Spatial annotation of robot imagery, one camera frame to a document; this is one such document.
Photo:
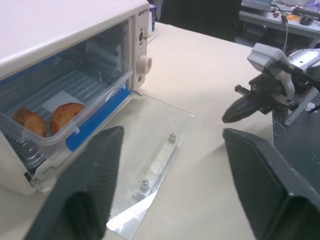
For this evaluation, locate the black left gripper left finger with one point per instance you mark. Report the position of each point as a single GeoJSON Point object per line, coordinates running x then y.
{"type": "Point", "coordinates": [85, 185]}

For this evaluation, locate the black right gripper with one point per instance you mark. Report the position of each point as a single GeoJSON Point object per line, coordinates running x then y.
{"type": "Point", "coordinates": [267, 90]}

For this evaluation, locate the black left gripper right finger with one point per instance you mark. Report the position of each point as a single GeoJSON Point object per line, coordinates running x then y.
{"type": "Point", "coordinates": [270, 190]}

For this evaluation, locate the metal oven rack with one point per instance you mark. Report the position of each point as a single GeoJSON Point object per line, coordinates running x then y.
{"type": "Point", "coordinates": [31, 157]}

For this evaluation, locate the clear blue-clipped food container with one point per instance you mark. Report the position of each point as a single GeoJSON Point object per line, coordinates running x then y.
{"type": "Point", "coordinates": [100, 113]}

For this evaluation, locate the glass toaster oven door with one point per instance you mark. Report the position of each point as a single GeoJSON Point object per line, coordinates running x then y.
{"type": "Point", "coordinates": [150, 125]}

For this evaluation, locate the white card in container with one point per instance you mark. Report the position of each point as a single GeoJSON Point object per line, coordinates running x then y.
{"type": "Point", "coordinates": [58, 100]}

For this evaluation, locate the white oven timer knob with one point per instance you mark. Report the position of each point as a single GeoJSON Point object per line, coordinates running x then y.
{"type": "Point", "coordinates": [143, 64]}

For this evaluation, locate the small oven selector knob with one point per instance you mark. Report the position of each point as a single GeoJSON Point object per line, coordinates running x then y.
{"type": "Point", "coordinates": [143, 37]}

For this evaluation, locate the white toaster oven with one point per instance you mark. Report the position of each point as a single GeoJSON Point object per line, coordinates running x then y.
{"type": "Point", "coordinates": [50, 27]}

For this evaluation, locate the large golden fried pastry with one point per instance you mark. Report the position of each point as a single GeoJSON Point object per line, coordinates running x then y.
{"type": "Point", "coordinates": [63, 115]}

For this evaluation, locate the small golden fried pastry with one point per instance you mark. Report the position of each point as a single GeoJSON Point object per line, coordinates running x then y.
{"type": "Point", "coordinates": [31, 121]}

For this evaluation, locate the grey desk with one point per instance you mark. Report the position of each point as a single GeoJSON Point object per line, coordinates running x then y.
{"type": "Point", "coordinates": [275, 23]}

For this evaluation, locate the orange object on desk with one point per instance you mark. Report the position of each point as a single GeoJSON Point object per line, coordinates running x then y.
{"type": "Point", "coordinates": [293, 17]}

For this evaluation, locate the black computer mouse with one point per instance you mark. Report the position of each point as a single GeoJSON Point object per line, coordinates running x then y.
{"type": "Point", "coordinates": [305, 20]}

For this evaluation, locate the blue-lidded jar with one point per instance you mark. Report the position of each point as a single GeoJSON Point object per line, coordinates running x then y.
{"type": "Point", "coordinates": [153, 16]}

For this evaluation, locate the grey metal bracket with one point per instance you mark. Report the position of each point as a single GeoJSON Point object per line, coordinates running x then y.
{"type": "Point", "coordinates": [301, 105]}

